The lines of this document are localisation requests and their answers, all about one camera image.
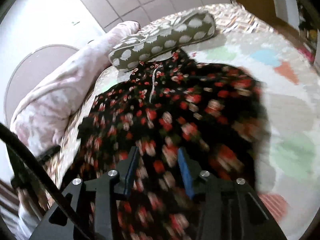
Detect black floral zip-up garment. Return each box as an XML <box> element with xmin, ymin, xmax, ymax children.
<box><xmin>71</xmin><ymin>49</ymin><xmax>262</xmax><ymax>239</ymax></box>

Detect grey curved headboard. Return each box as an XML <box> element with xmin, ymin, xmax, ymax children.
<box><xmin>4</xmin><ymin>44</ymin><xmax>78</xmax><ymax>126</ymax></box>

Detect pink floral folded comforter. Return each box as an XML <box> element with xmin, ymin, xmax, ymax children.
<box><xmin>10</xmin><ymin>21</ymin><xmax>140</xmax><ymax>157</ymax></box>

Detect olive pillow with white dots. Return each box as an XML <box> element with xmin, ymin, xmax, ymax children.
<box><xmin>108</xmin><ymin>10</ymin><xmax>216</xmax><ymax>72</ymax></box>

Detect black cable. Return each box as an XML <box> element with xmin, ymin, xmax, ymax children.
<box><xmin>0</xmin><ymin>122</ymin><xmax>89</xmax><ymax>240</ymax></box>

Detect cluttered white shelf unit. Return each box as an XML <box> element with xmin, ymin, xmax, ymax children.
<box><xmin>297</xmin><ymin>0</ymin><xmax>318</xmax><ymax>64</ymax></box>

